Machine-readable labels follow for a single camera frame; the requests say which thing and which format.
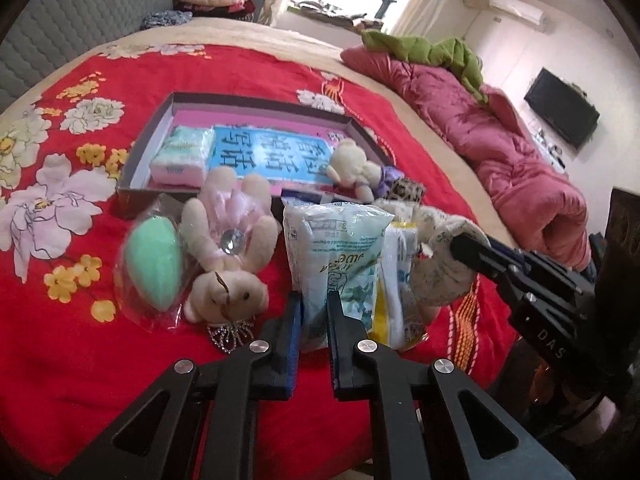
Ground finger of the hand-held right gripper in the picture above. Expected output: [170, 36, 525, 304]
[450, 234, 538, 306]
[487, 237, 531, 268]

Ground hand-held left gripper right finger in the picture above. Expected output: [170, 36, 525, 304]
[326, 291, 578, 480]

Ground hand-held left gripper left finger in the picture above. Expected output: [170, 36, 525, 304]
[57, 291, 306, 480]

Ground cream floral scrunchie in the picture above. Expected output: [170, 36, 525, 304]
[372, 197, 493, 308]

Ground yellow white tissue pack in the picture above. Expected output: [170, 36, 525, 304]
[367, 220, 431, 351]

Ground pink dressed rabbit plush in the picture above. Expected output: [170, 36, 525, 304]
[180, 167, 281, 356]

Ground leopard print scrunchie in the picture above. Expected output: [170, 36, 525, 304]
[387, 176, 427, 202]

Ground white green wet wipe pack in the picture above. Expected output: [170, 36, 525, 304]
[282, 200, 396, 351]

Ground purple scrunchie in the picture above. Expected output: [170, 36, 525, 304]
[377, 165, 405, 198]

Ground green sponge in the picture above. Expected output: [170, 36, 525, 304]
[116, 195, 188, 333]

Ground brown cardboard box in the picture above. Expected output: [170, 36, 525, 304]
[116, 91, 396, 206]

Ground person's right forearm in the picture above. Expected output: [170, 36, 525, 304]
[560, 392, 623, 441]

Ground pink quilt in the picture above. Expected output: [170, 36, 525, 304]
[340, 42, 591, 271]

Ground cream teddy bear plush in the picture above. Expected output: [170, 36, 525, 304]
[325, 141, 383, 202]

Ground pink and blue book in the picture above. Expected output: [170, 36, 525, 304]
[172, 110, 371, 196]

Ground green cloth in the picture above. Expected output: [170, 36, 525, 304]
[361, 29, 485, 103]

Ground red floral blanket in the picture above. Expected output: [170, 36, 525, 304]
[0, 42, 521, 466]

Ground white air conditioner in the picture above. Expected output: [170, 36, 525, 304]
[487, 0, 547, 27]

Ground clothes on windowsill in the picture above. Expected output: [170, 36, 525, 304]
[295, 0, 386, 31]

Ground blue patterned cloth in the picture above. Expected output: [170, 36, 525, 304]
[140, 9, 193, 31]

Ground grey quilted headboard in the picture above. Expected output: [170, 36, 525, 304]
[0, 0, 181, 111]

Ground black wall television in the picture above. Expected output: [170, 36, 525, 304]
[524, 67, 601, 150]

